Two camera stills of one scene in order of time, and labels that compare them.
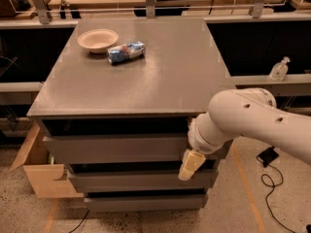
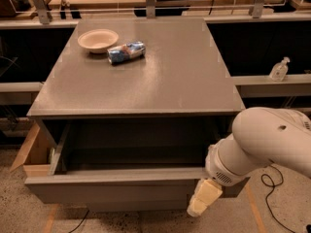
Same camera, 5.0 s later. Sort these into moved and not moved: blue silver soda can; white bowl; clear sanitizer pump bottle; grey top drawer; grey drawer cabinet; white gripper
Moved: grey top drawer; white gripper
Not moved: grey drawer cabinet; blue silver soda can; clear sanitizer pump bottle; white bowl
